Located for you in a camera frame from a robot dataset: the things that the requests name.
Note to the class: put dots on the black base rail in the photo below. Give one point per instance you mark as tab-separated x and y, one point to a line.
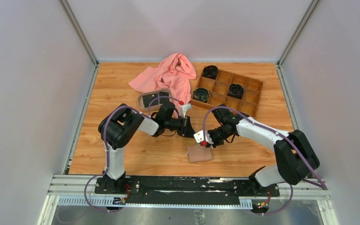
188	192

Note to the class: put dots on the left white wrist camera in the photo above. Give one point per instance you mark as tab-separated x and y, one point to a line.
183	109

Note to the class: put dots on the pink cloth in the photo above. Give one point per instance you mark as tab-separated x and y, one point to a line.
173	73

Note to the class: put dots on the rolled belt front left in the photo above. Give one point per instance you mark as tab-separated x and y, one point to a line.
201	94

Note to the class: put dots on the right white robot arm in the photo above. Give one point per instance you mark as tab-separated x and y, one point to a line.
294	155

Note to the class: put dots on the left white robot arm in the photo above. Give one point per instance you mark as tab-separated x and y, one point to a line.
118	128

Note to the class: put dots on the rolled belt back left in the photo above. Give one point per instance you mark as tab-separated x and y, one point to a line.
210	72

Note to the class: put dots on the rolled belt middle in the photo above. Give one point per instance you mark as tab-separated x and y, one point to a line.
236	91

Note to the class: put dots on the wooden divided tray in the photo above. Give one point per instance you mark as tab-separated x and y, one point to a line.
218	88

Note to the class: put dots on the pink card holder wallet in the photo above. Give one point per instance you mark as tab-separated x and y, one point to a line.
199	153

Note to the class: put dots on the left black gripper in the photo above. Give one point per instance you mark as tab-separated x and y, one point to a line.
188	131

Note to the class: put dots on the beige oval card tray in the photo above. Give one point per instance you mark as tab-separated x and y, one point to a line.
139	100

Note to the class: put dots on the rolled belt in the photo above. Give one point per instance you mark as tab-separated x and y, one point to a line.
201	94
210	72
236	91

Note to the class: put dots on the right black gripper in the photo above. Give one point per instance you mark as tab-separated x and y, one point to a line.
215	144

